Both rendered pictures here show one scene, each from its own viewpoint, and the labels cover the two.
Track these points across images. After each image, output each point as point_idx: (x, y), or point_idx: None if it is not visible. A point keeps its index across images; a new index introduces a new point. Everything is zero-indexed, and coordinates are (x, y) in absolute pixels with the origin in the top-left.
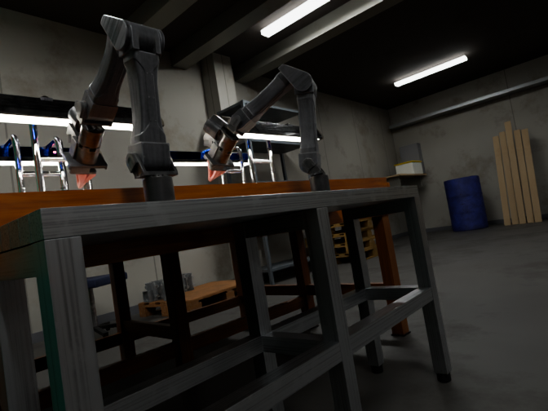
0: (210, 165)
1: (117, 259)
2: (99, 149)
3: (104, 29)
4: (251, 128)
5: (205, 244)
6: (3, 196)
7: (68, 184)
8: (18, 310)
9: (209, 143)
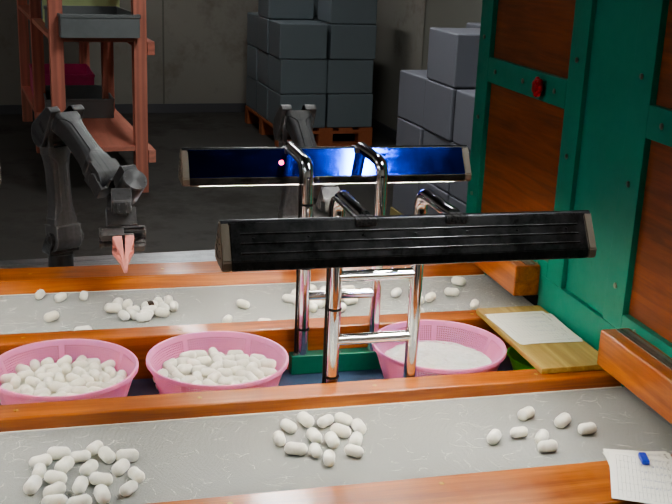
0: (145, 243)
1: None
2: (218, 222)
3: (314, 117)
4: (89, 186)
5: None
6: None
7: (325, 301)
8: None
9: (131, 208)
